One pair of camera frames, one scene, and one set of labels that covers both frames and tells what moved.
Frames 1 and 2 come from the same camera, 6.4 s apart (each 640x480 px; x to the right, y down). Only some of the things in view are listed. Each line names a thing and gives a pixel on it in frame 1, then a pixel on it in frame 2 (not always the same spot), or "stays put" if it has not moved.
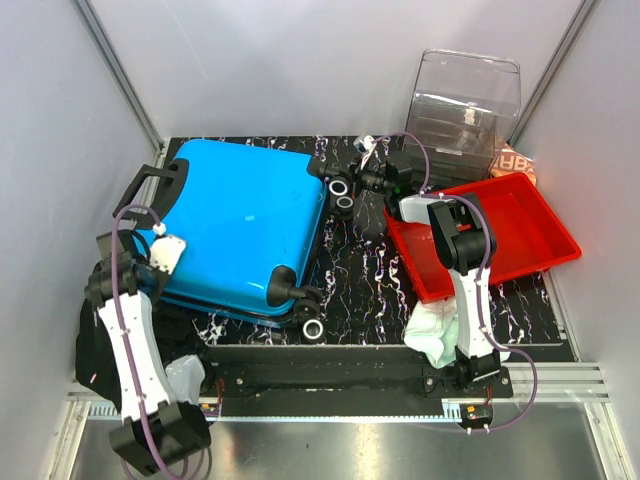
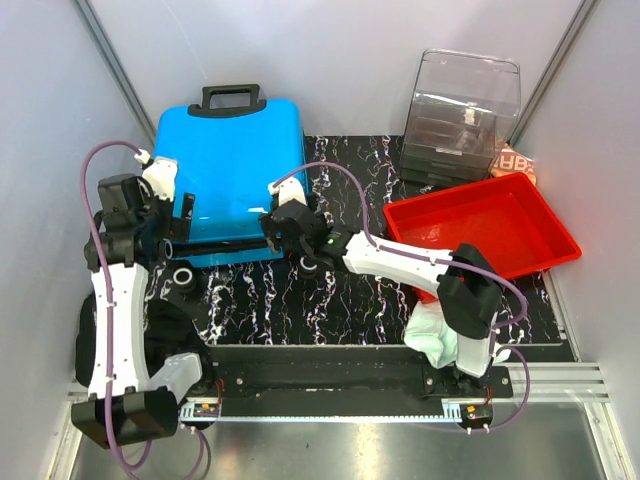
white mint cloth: x=433 y=328 stays put
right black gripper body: x=372 y=180 to x=271 y=230
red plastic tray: x=528 y=234 stays put
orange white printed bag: x=509 y=161 stays put
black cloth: x=174 y=331 stays put
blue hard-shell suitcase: x=254 y=219 to x=228 y=151
